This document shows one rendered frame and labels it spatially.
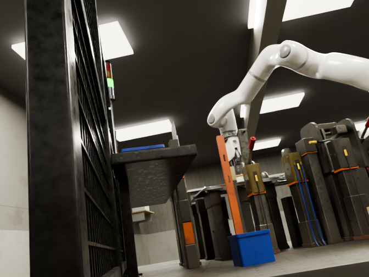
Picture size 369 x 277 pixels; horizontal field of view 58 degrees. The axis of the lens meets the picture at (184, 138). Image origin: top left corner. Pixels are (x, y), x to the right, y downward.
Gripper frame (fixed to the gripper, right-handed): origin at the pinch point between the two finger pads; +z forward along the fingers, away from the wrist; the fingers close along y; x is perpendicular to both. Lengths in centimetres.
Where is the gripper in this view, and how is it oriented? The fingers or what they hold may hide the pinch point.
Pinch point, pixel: (237, 170)
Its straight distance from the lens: 158.5
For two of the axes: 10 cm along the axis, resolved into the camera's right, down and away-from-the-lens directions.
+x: -9.8, 1.1, -1.8
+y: -1.4, 3.2, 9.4
